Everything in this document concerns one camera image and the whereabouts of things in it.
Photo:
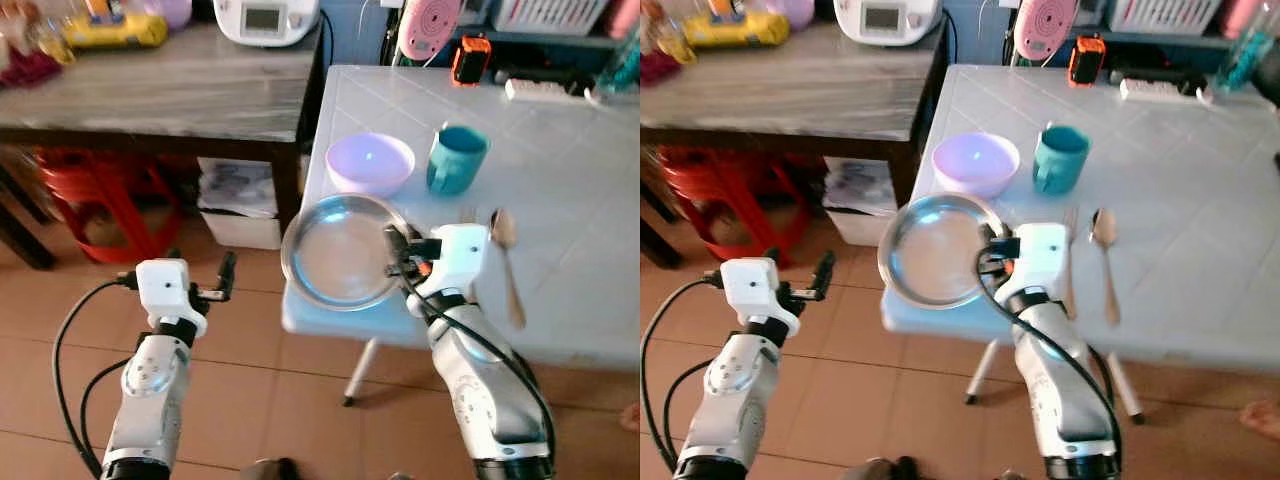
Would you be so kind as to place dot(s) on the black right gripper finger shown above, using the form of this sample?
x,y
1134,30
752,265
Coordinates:
x,y
988,240
397,243

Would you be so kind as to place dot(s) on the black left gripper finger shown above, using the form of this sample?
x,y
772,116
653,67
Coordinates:
x,y
824,275
228,275

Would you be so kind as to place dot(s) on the round metal plate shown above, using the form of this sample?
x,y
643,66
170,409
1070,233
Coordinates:
x,y
930,255
335,255

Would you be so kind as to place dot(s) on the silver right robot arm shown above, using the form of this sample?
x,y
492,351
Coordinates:
x,y
1065,400
480,390

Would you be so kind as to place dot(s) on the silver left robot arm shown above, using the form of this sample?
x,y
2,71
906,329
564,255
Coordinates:
x,y
150,400
735,395

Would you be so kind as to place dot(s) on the white storage box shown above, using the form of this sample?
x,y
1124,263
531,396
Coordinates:
x,y
860,225
240,225

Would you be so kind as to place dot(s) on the metal fork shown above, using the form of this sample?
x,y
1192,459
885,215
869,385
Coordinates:
x,y
1070,215
468,215

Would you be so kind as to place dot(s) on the lilac plastic bowl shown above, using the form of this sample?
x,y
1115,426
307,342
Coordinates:
x,y
975,165
370,165

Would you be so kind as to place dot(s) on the metal spoon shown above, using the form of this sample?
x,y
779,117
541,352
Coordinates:
x,y
1104,228
503,230

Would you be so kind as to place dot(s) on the teal plastic mug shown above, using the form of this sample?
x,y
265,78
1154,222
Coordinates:
x,y
455,165
1062,165

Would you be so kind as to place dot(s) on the red plastic stool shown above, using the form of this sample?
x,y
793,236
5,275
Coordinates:
x,y
100,175
720,175

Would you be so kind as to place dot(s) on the white plastic folding table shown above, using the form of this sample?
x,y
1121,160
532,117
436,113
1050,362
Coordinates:
x,y
1180,200
560,200

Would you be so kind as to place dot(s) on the black robot left foot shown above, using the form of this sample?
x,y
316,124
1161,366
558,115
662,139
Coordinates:
x,y
270,470
882,469

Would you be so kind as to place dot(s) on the grey-topped wooden table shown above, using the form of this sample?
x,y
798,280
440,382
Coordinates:
x,y
150,90
780,90

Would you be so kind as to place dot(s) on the orange and black device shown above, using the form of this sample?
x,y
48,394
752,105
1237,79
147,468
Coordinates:
x,y
1086,60
470,60

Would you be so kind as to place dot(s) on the white power strip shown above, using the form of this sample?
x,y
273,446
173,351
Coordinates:
x,y
545,90
1160,91

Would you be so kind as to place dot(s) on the person's bare foot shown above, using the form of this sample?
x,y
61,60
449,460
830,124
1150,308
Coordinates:
x,y
631,417
1262,420

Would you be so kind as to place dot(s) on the pink round desk fan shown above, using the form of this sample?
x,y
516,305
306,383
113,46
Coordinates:
x,y
1045,25
430,28

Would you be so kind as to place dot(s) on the white rice cooker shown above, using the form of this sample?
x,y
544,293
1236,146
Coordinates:
x,y
265,20
885,20

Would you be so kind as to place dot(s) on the yellow plastic container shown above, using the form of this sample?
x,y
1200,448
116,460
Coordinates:
x,y
735,30
115,30

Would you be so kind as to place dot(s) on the maroon basket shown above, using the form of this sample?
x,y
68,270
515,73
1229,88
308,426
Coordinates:
x,y
28,68
658,68

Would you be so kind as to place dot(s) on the lilac plastic container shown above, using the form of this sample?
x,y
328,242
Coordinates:
x,y
168,12
792,12

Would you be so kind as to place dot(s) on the white plastic basket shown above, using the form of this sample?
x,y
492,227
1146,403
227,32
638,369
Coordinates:
x,y
550,15
1165,15

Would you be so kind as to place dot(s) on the glass bottle of oil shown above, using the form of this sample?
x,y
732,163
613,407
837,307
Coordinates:
x,y
672,40
52,42

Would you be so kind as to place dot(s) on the teal plastic bottle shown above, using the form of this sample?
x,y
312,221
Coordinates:
x,y
1245,60
625,65

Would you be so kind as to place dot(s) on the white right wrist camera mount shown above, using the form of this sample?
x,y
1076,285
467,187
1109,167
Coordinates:
x,y
1045,250
460,250

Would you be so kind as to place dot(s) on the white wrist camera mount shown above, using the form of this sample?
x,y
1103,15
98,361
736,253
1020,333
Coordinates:
x,y
160,285
1045,250
460,250
750,285

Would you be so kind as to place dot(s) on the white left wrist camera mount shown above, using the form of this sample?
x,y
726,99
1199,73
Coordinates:
x,y
160,285
750,285

